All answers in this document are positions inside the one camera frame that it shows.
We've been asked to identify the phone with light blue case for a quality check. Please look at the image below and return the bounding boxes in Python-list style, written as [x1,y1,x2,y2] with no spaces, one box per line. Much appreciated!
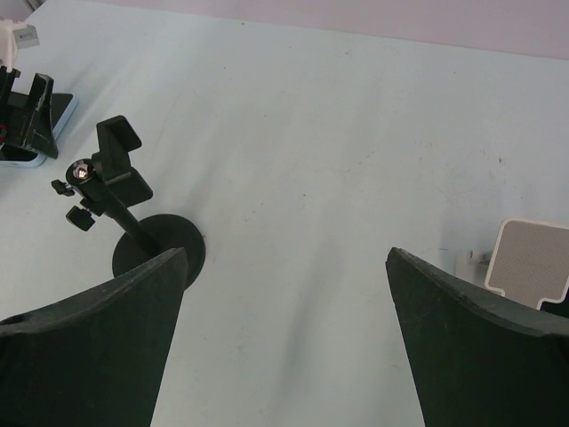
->
[1,93,78,168]

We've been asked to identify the black round base phone stand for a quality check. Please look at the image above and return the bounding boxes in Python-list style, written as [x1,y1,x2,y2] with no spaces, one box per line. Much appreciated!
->
[51,115,207,286]

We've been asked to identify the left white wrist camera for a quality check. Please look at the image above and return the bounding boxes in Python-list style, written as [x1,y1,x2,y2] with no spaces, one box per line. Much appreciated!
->
[0,18,39,73]

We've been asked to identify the white phone stand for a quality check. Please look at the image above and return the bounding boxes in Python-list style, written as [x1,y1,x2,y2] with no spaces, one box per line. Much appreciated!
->
[454,218,568,318]

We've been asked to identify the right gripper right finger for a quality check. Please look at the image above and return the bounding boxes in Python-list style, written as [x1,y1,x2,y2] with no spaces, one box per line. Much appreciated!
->
[386,247,568,426]

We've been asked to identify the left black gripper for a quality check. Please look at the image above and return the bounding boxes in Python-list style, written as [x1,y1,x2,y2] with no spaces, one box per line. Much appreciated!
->
[1,66,59,158]

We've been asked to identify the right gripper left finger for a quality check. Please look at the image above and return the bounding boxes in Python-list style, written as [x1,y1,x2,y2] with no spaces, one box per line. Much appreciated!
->
[1,249,188,426]

